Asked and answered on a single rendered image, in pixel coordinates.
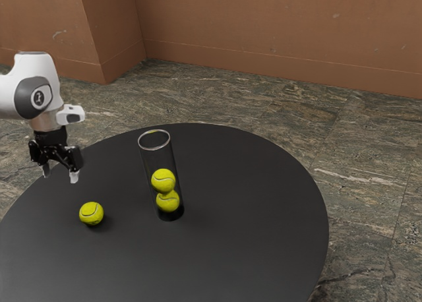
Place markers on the yellow tennis ball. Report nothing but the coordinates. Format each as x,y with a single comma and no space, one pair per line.
91,213
167,201
163,180

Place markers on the clear plastic tube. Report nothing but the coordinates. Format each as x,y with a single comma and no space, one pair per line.
160,175

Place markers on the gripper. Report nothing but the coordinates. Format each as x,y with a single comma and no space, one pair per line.
49,142

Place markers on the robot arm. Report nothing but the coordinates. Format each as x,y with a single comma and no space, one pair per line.
29,84

